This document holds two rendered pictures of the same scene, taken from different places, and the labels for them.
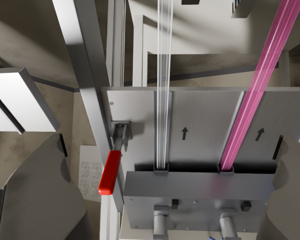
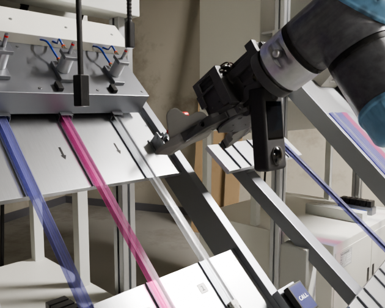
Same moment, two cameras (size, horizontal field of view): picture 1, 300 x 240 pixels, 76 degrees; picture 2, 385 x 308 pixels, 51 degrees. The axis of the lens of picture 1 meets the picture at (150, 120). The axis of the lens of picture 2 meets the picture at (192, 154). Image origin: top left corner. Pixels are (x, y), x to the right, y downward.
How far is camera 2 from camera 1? 0.58 m
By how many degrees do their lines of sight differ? 43
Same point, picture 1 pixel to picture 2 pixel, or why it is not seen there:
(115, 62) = (127, 212)
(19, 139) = not seen: hidden behind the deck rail
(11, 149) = (153, 94)
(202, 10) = not seen: outside the picture
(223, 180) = (70, 107)
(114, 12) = (129, 265)
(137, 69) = (83, 218)
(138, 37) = (84, 257)
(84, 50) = (200, 190)
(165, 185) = (118, 102)
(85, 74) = (195, 179)
